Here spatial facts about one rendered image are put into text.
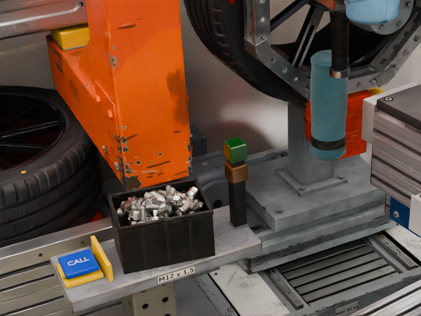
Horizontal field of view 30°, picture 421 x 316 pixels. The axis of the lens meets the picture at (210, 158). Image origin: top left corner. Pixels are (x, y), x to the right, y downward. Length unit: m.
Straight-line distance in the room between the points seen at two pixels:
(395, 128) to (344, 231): 0.81
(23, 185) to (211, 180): 0.48
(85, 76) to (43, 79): 1.80
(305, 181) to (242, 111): 1.03
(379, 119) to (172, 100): 0.45
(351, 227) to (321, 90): 0.58
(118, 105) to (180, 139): 0.18
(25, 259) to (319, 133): 0.76
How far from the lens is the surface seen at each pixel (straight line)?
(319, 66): 1.84
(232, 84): 3.53
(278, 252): 2.21
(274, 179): 2.36
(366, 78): 2.07
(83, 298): 1.61
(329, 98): 1.86
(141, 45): 1.64
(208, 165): 2.09
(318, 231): 2.24
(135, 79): 1.66
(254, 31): 1.85
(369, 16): 1.11
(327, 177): 2.34
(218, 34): 1.92
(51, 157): 2.01
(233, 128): 3.14
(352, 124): 2.09
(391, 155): 1.56
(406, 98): 1.48
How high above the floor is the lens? 1.45
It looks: 29 degrees down
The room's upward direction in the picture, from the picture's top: 4 degrees counter-clockwise
